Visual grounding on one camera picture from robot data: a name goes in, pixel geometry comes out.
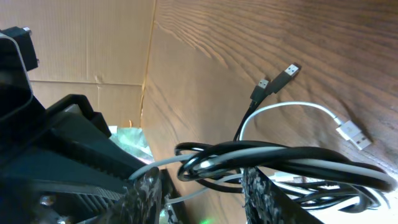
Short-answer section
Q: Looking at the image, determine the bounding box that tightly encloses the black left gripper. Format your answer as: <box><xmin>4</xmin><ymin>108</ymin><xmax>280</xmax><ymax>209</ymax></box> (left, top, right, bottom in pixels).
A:
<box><xmin>1</xmin><ymin>94</ymin><xmax>144</xmax><ymax>223</ymax></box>

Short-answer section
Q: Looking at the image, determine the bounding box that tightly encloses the cardboard panel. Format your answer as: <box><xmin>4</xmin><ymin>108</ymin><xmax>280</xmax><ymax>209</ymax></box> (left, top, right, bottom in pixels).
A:
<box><xmin>1</xmin><ymin>0</ymin><xmax>155</xmax><ymax>127</ymax></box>

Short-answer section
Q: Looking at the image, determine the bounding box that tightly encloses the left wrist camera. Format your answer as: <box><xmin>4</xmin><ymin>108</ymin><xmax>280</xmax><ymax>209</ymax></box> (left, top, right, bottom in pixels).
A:
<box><xmin>1</xmin><ymin>27</ymin><xmax>39</xmax><ymax>120</ymax></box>

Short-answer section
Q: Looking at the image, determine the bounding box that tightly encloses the white usb cable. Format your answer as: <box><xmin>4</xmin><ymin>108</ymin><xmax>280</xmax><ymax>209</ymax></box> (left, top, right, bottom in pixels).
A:
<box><xmin>129</xmin><ymin>101</ymin><xmax>398</xmax><ymax>212</ymax></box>

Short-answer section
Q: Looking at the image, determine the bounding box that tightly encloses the black usb cable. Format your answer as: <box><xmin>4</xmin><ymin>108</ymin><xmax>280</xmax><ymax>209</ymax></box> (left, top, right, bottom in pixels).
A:
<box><xmin>174</xmin><ymin>63</ymin><xmax>397</xmax><ymax>214</ymax></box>

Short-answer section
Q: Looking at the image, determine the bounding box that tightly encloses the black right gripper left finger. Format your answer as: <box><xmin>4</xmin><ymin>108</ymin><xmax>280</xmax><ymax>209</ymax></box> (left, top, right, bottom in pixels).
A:
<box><xmin>93</xmin><ymin>167</ymin><xmax>162</xmax><ymax>224</ymax></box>

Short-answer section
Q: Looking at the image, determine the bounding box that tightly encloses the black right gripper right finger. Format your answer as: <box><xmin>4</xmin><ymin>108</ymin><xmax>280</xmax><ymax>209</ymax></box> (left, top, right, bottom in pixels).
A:
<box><xmin>241</xmin><ymin>167</ymin><xmax>322</xmax><ymax>224</ymax></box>

